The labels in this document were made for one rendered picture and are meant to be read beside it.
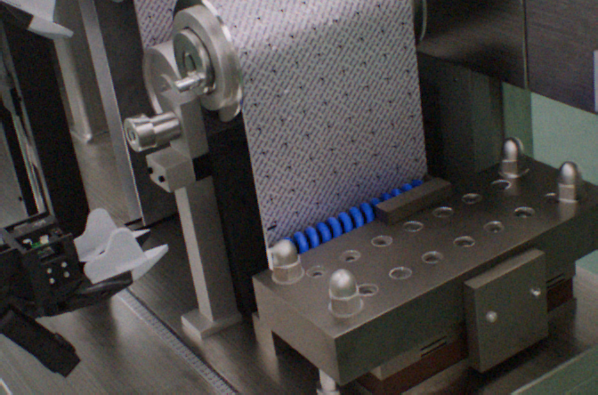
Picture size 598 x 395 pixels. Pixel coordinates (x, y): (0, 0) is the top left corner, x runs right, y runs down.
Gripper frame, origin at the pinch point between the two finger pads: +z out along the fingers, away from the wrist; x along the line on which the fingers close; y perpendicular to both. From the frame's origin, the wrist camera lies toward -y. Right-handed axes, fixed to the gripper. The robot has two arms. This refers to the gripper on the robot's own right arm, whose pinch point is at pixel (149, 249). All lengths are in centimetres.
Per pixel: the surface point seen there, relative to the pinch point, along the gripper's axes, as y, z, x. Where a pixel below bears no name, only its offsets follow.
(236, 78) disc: 15.5, 13.5, -0.7
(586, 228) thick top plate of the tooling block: -8.2, 44.3, -20.0
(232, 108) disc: 11.4, 13.5, 1.4
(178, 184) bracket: 2.3, 7.7, 7.0
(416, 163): -3.4, 35.9, -0.3
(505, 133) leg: -13, 62, 13
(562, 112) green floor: -109, 218, 159
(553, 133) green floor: -109, 204, 150
